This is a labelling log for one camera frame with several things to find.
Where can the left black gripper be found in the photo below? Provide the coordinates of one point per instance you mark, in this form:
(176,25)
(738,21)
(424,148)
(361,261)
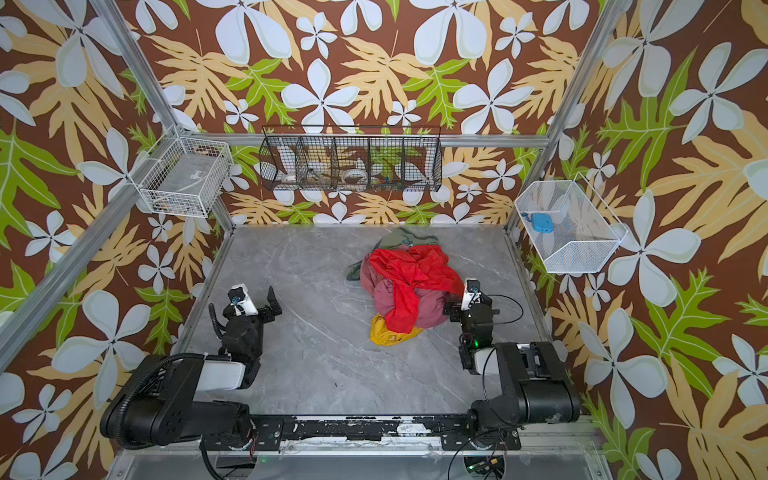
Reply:
(243,318)

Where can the green printed t-shirt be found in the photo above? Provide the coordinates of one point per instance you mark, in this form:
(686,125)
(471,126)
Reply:
(400,238)

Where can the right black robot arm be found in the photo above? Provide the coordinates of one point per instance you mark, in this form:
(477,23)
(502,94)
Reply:
(522,383)

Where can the maroon pink cloth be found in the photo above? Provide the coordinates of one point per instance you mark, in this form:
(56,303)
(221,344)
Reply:
(431,304)

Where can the white wire basket left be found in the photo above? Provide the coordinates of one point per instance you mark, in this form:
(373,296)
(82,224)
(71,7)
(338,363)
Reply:
(183,175)

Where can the blue object in basket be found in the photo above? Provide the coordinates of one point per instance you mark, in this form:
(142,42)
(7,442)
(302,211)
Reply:
(539,222)

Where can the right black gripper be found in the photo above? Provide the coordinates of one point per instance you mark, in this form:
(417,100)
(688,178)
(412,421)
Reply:
(472,310)

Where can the yellow cloth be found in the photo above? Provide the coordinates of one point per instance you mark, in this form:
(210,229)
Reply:
(380,334)

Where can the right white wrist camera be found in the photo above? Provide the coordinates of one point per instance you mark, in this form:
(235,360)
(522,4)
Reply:
(472,294)

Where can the black wire basket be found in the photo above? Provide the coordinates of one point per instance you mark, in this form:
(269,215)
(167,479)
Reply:
(396,158)

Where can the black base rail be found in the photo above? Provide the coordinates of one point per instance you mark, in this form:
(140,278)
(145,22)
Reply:
(436,432)

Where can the white mesh basket right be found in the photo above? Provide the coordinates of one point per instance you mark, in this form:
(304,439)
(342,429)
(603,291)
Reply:
(587,232)

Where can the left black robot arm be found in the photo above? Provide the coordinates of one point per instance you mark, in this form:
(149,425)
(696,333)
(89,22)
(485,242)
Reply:
(157,406)

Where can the white bowl in basket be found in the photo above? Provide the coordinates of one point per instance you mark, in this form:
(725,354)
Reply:
(355,177)

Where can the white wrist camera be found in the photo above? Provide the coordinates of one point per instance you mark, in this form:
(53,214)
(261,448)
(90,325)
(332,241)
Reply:
(472,294)
(240,301)

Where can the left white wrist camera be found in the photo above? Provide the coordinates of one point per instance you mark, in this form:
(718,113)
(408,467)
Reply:
(240,301)

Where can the red cloth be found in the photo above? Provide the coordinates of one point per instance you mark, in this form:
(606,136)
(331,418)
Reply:
(422,268)

